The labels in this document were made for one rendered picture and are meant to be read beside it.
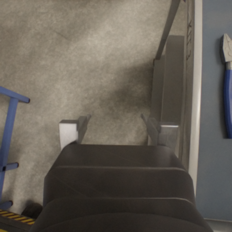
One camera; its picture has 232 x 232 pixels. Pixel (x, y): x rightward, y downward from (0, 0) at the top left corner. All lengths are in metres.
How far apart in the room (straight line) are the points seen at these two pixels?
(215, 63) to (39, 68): 1.02
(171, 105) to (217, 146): 0.39
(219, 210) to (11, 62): 1.26
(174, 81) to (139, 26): 0.57
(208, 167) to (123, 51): 0.88
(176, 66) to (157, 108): 0.22
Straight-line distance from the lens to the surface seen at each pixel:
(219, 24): 0.35
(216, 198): 0.29
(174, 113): 0.64
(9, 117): 1.01
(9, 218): 0.80
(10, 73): 1.26
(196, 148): 0.23
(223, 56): 0.31
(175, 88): 0.66
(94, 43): 1.10
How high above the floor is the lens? 0.91
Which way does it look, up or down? 80 degrees down
